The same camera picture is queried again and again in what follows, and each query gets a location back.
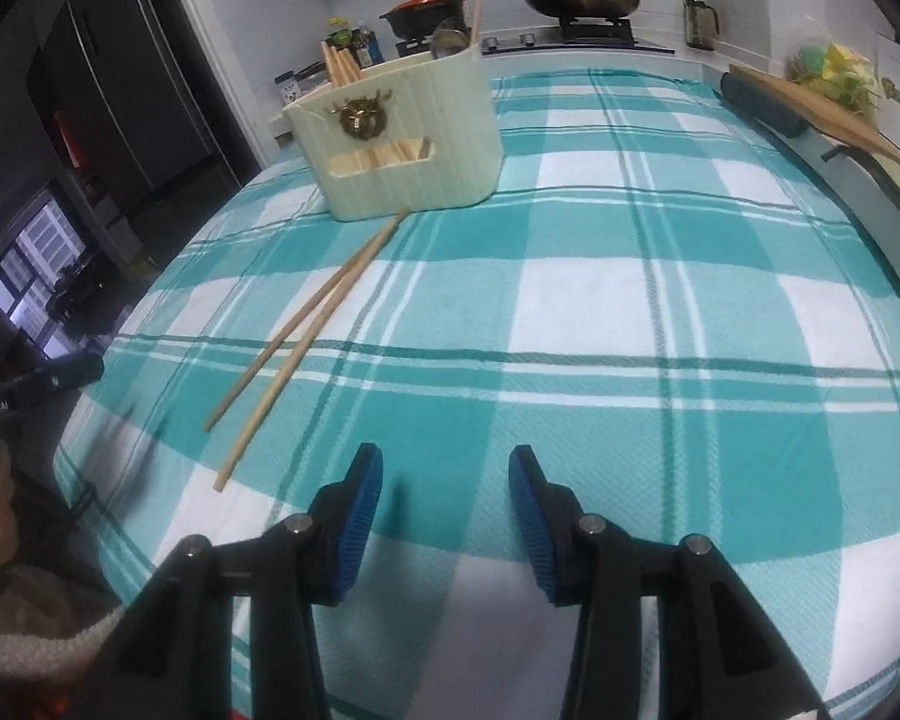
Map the dark framed window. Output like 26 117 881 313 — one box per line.
0 191 87 350

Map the teal plaid tablecloth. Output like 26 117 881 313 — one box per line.
52 66 900 720

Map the blue-labelled condiment bottle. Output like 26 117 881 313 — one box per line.
356 21 386 67

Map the wooden cutting board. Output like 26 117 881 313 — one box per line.
729 64 900 178

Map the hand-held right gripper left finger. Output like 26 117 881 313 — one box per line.
75 444 385 720

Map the black pot with red lid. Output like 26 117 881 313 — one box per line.
380 0 470 40

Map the bag of yellow-green sponges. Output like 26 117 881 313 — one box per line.
787 43 883 110

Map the black gas stove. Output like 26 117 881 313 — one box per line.
484 15 677 55

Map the black-rimmed drain tray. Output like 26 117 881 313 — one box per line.
821 144 900 248

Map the glass french press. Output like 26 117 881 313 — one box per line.
682 0 722 52

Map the cream ribbed utensil holder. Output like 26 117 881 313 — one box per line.
281 41 505 223

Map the white knife block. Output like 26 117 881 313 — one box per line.
874 34 900 152

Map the dark refrigerator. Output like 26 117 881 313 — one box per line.
34 0 222 200

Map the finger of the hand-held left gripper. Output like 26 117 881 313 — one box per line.
47 352 107 391

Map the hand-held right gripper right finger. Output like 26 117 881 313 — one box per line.
508 445 830 720

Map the dark green rolled cloth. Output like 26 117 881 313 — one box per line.
721 73 808 138

